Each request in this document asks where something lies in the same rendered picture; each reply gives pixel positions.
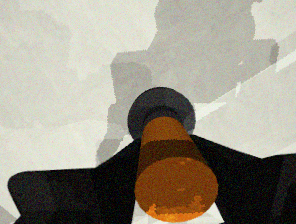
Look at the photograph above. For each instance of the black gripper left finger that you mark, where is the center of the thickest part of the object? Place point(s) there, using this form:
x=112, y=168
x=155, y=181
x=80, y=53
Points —
x=106, y=191

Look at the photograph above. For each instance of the orange knob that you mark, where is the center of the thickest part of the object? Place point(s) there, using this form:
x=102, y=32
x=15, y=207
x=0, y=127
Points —
x=173, y=183

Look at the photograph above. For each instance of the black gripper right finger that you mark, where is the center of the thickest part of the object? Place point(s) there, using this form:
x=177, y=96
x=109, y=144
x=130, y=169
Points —
x=251, y=190

